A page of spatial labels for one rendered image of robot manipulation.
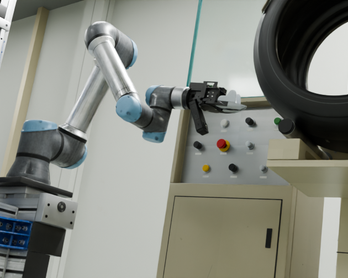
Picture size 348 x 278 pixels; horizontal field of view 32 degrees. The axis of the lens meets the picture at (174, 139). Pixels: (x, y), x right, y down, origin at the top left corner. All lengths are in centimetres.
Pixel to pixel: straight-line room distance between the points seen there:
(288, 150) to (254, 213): 77
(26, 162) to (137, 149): 367
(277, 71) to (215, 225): 89
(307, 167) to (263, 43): 40
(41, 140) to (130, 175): 360
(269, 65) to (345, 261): 63
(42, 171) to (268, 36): 86
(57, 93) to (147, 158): 172
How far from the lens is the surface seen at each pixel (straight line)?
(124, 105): 187
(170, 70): 577
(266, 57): 177
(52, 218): 194
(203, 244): 244
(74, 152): 220
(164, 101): 199
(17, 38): 795
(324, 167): 160
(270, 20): 182
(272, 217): 234
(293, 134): 167
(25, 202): 199
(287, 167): 163
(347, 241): 192
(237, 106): 187
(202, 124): 189
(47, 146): 211
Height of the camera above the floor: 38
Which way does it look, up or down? 16 degrees up
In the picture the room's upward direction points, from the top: 8 degrees clockwise
